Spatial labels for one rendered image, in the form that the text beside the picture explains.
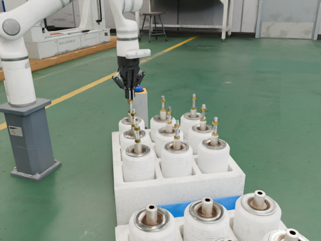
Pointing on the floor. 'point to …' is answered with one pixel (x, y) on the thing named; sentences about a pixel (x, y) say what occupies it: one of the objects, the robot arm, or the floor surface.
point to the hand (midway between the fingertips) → (130, 94)
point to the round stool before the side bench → (150, 25)
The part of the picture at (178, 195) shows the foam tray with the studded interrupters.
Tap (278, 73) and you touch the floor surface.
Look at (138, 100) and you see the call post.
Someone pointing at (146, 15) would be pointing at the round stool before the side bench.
